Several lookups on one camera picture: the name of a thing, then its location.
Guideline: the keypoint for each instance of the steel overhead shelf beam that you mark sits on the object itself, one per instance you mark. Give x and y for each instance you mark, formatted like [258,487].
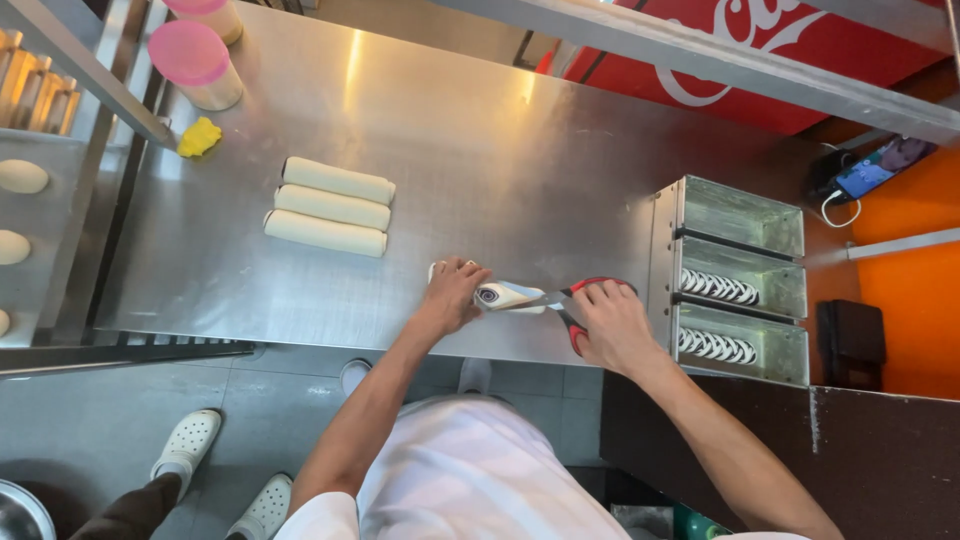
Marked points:
[712,71]

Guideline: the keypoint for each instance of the round dough ball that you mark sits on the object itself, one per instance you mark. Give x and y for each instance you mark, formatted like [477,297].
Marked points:
[13,247]
[4,322]
[22,176]

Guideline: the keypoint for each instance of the row of metal moulds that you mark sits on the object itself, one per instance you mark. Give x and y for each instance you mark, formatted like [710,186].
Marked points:
[34,94]

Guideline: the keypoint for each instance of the person's right hand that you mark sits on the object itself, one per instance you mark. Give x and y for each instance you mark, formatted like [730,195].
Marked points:
[619,330]

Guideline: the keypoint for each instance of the steel shelf rail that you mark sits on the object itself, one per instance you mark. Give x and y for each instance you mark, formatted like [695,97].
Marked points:
[904,243]

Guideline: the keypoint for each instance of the person's right shoe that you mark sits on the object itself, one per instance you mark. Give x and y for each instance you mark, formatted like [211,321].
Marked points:
[475,373]

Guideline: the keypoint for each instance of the swirl-filled dough roll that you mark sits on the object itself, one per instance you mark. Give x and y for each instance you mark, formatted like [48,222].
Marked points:
[510,296]

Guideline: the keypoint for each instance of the triple metal loaf pan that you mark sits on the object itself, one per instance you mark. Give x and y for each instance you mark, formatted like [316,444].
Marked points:
[664,247]

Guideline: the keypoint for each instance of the steel rack post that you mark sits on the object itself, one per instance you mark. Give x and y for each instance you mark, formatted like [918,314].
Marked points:
[82,67]

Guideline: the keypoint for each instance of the row of sliced swirl dough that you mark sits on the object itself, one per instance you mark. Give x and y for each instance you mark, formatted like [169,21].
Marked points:
[716,347]
[718,287]

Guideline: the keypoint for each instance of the yellow cloth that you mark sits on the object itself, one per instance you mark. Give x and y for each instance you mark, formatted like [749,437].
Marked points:
[199,138]

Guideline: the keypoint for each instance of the steel bowl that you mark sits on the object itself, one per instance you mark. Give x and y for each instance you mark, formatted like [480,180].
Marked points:
[21,514]

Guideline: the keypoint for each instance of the person's shoe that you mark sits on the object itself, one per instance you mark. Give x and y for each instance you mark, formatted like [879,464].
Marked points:
[355,373]
[475,373]

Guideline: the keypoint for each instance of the black box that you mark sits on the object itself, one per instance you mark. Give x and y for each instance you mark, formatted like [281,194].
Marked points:
[851,345]

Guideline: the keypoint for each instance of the pink-lidded steel container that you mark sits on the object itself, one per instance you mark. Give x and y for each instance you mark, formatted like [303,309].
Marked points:
[214,15]
[193,60]

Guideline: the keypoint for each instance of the smartphone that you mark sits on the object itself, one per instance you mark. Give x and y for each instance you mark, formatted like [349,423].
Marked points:
[881,169]

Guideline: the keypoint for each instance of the person's left shoe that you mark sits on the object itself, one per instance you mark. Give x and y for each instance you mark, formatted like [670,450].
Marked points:
[355,373]

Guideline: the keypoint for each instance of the dark brown counter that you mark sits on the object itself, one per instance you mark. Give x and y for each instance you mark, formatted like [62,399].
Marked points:
[885,465]

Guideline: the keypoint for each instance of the person's right fingers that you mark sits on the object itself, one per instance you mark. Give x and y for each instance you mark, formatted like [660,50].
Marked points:
[589,301]

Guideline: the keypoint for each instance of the person's left hand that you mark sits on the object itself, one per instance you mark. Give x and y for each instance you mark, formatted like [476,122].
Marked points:
[448,300]

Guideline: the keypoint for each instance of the person's white shirt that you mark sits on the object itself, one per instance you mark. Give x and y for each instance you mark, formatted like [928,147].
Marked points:
[465,480]

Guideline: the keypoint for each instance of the metal baking tray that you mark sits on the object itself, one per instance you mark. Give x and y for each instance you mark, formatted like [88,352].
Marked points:
[52,225]

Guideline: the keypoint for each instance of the green container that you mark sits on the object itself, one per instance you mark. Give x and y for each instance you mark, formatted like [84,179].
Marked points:
[697,527]

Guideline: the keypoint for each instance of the black charger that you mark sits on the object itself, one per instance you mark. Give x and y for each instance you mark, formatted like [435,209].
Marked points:
[825,172]

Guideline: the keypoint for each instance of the red drinks fridge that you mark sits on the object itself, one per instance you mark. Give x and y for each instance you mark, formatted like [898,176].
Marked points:
[780,45]

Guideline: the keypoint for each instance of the white dough roll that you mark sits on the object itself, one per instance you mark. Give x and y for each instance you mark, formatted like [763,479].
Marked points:
[337,180]
[325,233]
[332,207]

